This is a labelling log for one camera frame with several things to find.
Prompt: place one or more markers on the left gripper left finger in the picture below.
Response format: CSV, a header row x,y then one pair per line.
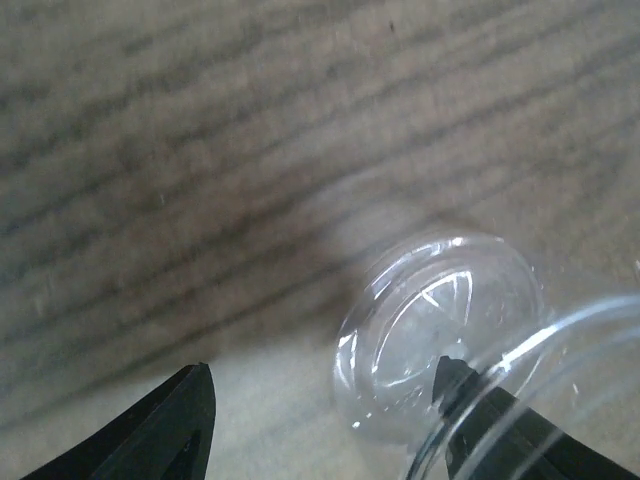
x,y
167,434

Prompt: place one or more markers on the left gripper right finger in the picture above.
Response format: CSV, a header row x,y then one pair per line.
x,y
528,447

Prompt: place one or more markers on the clear plastic cup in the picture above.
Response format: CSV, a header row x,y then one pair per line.
x,y
563,342

